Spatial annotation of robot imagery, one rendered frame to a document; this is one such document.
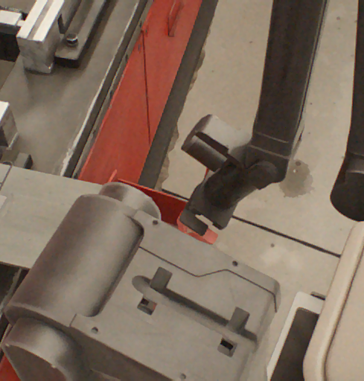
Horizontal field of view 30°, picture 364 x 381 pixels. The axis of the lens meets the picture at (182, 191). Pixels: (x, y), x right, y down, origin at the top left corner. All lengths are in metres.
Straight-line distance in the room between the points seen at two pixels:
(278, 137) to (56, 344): 0.56
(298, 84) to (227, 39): 2.09
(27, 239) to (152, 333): 0.78
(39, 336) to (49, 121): 1.10
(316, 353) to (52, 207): 0.60
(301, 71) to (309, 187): 1.65
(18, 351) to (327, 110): 2.35
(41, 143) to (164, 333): 1.07
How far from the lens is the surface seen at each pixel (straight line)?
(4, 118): 1.33
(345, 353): 0.65
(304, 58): 0.75
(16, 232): 1.12
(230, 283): 0.36
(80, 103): 1.44
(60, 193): 1.15
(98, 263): 0.35
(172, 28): 2.07
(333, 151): 2.52
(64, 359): 0.35
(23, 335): 0.35
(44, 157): 1.36
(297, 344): 0.97
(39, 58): 1.49
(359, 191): 0.84
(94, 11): 1.60
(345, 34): 2.96
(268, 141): 0.86
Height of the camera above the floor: 1.93
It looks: 55 degrees down
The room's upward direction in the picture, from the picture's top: straight up
